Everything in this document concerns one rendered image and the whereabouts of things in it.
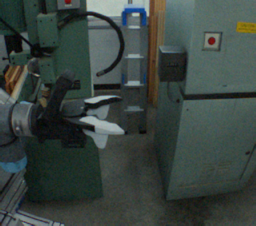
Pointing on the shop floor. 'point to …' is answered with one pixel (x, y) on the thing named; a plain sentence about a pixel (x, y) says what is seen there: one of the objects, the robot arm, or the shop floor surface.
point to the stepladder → (139, 67)
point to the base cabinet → (62, 171)
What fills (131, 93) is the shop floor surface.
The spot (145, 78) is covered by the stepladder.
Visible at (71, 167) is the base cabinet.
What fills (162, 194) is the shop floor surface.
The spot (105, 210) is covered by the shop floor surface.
